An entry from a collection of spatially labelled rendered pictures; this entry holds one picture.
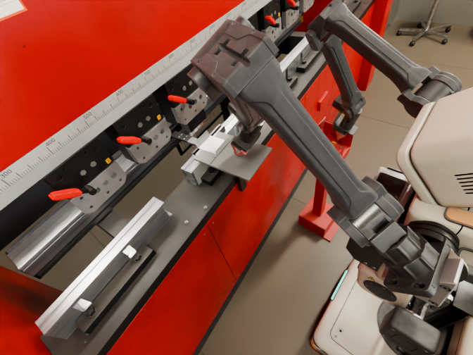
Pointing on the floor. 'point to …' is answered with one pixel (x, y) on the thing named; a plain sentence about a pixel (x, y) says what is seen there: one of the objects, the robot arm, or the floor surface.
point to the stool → (428, 27)
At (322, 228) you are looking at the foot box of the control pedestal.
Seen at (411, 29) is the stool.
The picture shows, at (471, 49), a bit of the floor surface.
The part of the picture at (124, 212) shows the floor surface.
